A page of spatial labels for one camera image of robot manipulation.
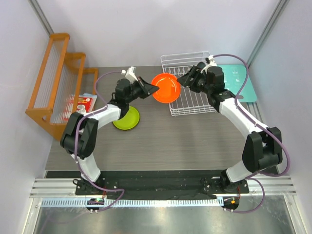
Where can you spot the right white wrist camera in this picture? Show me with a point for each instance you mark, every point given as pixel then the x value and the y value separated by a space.
pixel 209 62

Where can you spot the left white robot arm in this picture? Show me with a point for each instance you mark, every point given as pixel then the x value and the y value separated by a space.
pixel 80 134

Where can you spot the teal cutting board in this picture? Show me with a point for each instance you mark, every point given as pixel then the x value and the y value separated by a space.
pixel 234 76

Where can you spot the red snack package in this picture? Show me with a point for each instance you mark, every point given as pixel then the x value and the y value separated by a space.
pixel 85 105

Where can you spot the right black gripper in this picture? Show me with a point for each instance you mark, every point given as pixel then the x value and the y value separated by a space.
pixel 194 72

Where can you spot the orange wooden shelf rack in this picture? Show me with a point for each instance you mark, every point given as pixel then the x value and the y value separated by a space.
pixel 58 85

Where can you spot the white wire dish rack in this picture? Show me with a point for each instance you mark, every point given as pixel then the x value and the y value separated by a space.
pixel 188 102

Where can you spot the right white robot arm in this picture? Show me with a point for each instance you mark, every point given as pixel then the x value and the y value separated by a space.
pixel 261 150

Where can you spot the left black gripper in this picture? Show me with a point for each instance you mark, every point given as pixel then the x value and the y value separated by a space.
pixel 148 88

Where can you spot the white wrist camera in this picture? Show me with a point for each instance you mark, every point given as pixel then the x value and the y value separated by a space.
pixel 130 74
pixel 209 62

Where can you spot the lime green plate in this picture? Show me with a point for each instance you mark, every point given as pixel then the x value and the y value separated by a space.
pixel 129 121

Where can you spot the aluminium frame rail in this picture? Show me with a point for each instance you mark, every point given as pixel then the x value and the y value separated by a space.
pixel 164 143

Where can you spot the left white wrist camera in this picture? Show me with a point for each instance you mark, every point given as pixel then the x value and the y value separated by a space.
pixel 130 74

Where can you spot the orange plate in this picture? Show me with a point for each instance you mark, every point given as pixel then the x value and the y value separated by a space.
pixel 169 89

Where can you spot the white slotted cable duct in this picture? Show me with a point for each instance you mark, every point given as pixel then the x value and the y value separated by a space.
pixel 94 202

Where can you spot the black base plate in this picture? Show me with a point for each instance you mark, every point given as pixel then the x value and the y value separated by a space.
pixel 161 185

